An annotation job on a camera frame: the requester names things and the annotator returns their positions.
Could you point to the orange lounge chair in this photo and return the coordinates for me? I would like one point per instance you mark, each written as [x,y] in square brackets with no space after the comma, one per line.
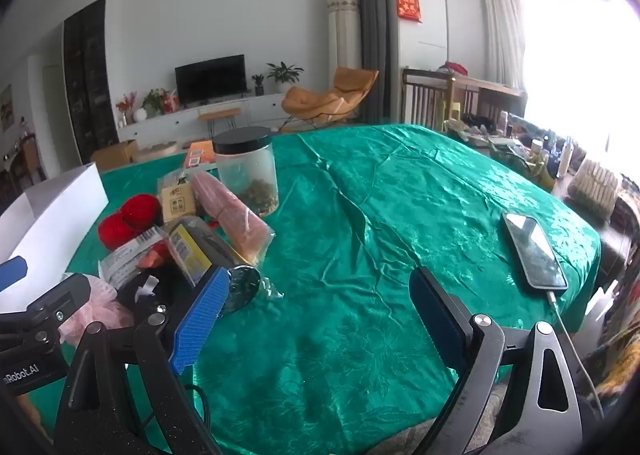
[320,102]

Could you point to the round metal can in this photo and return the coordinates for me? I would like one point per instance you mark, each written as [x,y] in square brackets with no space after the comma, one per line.
[245,285]

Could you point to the black cloth with white tag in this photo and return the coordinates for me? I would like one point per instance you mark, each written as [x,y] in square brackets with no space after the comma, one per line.
[145,295]

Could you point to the black smartphone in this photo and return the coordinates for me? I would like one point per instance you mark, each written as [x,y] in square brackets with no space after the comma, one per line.
[532,250]

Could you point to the large green potted plant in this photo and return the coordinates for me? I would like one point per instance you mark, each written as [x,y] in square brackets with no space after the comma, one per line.
[284,72]

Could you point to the blue striped wrapper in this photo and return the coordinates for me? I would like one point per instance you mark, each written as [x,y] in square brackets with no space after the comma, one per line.
[175,177]

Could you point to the green satin tablecloth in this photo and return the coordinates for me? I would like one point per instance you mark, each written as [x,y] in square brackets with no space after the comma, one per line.
[350,235]

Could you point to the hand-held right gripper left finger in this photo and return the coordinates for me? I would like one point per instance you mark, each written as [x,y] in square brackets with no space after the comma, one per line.
[200,320]

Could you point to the clear jar with black lid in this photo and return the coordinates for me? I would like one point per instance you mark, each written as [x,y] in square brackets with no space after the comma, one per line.
[245,170]

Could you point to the white barcode packet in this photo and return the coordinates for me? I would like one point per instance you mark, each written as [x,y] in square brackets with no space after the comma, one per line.
[125,260]

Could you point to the kraft tissue pack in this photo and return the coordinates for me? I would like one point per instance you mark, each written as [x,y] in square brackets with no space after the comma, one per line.
[179,205]

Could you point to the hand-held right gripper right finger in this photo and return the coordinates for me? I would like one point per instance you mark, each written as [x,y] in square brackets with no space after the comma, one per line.
[440,320]

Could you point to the pink plastic packet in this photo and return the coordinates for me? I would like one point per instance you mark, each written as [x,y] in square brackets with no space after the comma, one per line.
[230,215]

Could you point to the red and green potted plant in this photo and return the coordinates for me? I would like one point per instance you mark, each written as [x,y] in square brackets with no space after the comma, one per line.
[160,100]

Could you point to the red yarn skein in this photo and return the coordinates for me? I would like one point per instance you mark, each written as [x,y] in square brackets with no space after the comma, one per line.
[130,215]

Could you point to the white curtain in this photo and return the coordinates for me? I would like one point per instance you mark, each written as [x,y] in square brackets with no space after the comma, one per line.
[505,25]

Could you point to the round white vase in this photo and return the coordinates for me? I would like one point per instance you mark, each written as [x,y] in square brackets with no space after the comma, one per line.
[140,113]

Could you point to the orange flat box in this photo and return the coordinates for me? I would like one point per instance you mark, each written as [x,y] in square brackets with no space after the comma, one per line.
[200,152]

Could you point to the red flowers in vase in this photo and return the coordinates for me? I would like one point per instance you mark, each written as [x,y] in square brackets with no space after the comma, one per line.
[125,105]

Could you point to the white cardboard box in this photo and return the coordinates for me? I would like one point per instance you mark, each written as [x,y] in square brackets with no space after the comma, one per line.
[50,215]

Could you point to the cluttered bottles and toiletries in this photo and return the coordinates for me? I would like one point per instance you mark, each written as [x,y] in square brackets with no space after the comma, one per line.
[520,145]

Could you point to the small green potted plant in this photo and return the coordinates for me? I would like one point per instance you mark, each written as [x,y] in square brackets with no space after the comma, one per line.
[258,85]

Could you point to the pink mesh bath pouf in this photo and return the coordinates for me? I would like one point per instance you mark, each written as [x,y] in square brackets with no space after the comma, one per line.
[105,315]

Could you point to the white tower air conditioner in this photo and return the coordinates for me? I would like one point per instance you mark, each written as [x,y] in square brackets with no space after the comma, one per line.
[344,30]

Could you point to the red cloth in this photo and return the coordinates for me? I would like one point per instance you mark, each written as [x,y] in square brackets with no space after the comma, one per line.
[452,68]

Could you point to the yellow and black packet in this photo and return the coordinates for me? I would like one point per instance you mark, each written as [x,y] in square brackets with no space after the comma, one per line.
[187,247]

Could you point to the black wall cabinet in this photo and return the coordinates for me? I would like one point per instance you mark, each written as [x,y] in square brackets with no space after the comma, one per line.
[85,75]

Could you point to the framed wall picture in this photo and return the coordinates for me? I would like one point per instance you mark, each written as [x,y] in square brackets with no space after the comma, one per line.
[6,107]

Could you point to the small wooden stool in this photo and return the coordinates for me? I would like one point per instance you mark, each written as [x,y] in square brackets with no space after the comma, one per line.
[219,113]

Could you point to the red wall hanging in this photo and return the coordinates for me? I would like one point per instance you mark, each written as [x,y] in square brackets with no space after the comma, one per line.
[408,2]

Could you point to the brown cardboard box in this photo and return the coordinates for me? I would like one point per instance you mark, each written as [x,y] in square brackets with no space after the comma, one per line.
[112,152]

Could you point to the dark wooden crib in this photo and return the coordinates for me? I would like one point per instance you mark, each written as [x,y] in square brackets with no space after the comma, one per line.
[425,100]

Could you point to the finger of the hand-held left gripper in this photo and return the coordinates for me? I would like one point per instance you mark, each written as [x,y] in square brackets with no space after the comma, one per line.
[55,307]
[12,272]

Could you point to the grey curtain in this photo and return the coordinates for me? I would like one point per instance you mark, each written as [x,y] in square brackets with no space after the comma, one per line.
[370,10]

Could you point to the colourful patterned cloth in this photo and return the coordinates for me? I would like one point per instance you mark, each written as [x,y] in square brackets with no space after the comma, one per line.
[617,350]

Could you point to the flat screen television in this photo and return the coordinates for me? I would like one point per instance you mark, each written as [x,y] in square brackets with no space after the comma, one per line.
[210,77]

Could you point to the white television cabinet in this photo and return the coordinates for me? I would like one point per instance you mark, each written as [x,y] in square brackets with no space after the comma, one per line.
[260,107]

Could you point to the pack of beige rolls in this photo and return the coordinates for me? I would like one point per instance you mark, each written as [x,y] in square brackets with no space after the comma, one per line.
[595,187]

